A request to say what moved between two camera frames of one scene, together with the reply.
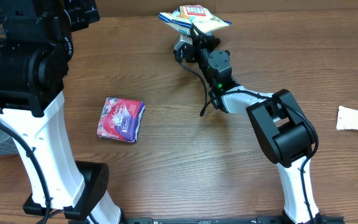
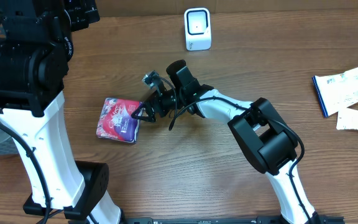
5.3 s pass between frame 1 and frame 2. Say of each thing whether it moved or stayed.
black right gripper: moved
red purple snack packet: stayed
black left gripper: stayed
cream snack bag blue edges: moved
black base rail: stayed
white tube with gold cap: stayed
